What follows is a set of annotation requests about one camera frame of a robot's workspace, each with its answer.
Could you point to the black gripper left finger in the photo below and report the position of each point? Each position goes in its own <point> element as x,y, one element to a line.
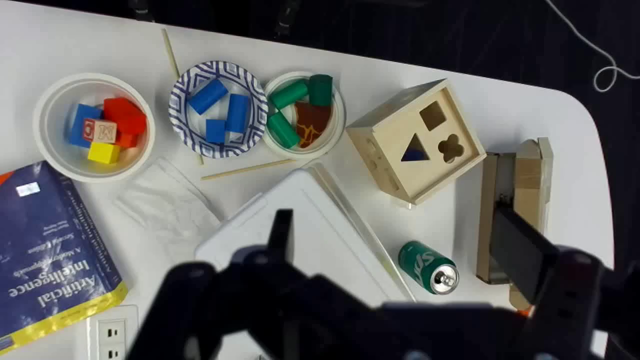
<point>281,236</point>

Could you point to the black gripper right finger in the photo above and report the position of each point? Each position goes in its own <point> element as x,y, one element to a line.
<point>523,253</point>

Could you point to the white lidded plastic container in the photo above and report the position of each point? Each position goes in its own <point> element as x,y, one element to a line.
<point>320,227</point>

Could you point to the thin wooden stick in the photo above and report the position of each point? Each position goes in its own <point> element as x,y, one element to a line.
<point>171,52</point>
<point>251,168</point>

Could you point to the flat wooden box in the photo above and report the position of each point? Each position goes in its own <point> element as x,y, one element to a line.
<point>531,176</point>

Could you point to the green wooden cylinder block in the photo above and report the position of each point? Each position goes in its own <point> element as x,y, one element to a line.
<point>283,131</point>
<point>320,91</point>
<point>289,92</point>

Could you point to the green bowl with blocks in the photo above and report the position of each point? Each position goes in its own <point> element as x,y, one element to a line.
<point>333,131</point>

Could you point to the clear plastic bag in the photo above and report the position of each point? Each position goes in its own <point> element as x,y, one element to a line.
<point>167,200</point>

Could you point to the blue wooden block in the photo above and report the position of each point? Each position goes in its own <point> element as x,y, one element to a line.
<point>209,95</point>
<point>214,131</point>
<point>238,112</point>

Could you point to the wooden shape sorter cube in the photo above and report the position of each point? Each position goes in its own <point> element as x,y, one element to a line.
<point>392,137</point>

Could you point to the blue patterned paper plate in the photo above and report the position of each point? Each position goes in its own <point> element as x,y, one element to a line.
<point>183,121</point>

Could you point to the white power strip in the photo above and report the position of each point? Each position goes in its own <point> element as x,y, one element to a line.
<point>110,331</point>

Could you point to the yellow wooden block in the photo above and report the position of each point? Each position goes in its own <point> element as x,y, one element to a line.
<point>102,153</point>

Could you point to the red wooden block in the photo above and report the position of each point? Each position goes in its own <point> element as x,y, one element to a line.
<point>126,115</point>

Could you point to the beige letter block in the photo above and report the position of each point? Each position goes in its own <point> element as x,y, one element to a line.
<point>104,131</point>

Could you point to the blue letter block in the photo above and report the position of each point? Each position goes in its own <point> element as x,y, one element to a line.
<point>81,125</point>

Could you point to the blue artificial intelligence textbook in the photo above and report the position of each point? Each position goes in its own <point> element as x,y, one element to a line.
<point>46,253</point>

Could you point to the white bowl with mixed blocks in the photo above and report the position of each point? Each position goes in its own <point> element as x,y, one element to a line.
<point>57,121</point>

